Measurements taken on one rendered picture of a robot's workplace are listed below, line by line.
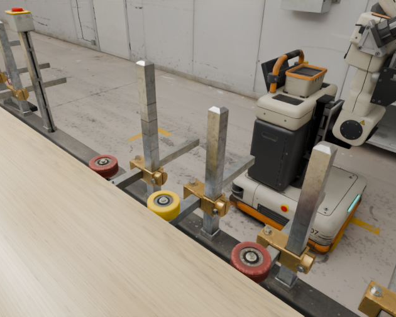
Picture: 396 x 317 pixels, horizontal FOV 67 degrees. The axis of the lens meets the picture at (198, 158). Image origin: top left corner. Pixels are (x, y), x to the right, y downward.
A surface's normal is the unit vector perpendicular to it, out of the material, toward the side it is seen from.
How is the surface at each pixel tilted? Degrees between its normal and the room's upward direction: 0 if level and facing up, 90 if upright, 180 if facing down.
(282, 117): 90
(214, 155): 90
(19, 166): 0
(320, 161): 90
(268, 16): 90
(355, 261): 0
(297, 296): 0
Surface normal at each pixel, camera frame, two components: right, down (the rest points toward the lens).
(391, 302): 0.02, -0.84
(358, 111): -0.66, 0.40
